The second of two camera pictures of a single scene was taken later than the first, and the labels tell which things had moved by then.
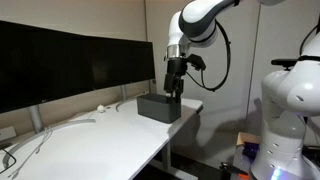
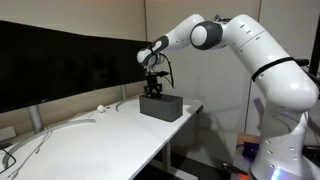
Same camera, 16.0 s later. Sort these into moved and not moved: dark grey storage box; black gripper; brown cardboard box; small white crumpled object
Moved: black gripper
Not moved: brown cardboard box; dark grey storage box; small white crumpled object
